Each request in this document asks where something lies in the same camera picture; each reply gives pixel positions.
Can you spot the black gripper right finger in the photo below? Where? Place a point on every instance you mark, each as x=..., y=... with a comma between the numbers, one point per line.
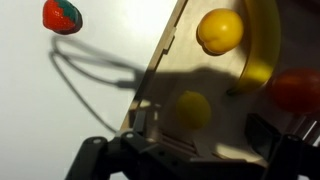
x=288, y=156

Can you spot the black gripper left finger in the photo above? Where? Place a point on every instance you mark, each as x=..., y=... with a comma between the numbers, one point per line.
x=129, y=153

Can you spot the yellow lemon toy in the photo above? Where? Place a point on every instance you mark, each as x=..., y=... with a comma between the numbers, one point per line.
x=193, y=110

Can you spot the red strawberry toy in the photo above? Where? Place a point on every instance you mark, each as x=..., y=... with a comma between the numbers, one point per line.
x=62, y=17

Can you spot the orange toy fruit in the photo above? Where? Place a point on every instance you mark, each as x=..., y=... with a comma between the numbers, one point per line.
x=296, y=90

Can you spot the wooden tray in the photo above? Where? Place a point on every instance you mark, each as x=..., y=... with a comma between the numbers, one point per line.
x=180, y=64

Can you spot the yellow banana toy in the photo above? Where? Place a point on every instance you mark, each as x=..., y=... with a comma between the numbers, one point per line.
x=265, y=41

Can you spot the yellow-orange peach toy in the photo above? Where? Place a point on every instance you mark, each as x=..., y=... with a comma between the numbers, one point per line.
x=220, y=30

